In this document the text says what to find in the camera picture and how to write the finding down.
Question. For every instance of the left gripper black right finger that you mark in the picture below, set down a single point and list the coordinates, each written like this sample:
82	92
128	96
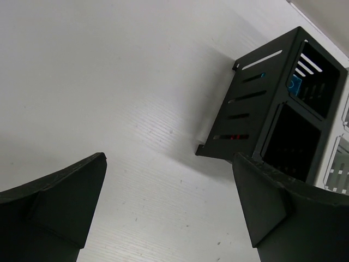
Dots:
287	219

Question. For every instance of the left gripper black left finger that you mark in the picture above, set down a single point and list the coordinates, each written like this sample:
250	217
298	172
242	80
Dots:
49	219

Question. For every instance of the teal lego plate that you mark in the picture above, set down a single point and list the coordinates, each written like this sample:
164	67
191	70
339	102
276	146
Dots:
294	85

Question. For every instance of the red lego piece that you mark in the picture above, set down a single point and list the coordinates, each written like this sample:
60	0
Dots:
238	137

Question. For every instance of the white slotted container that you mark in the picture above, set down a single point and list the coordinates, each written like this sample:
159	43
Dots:
333	172

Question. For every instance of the black slotted container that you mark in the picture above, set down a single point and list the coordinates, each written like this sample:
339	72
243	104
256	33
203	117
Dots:
286	132

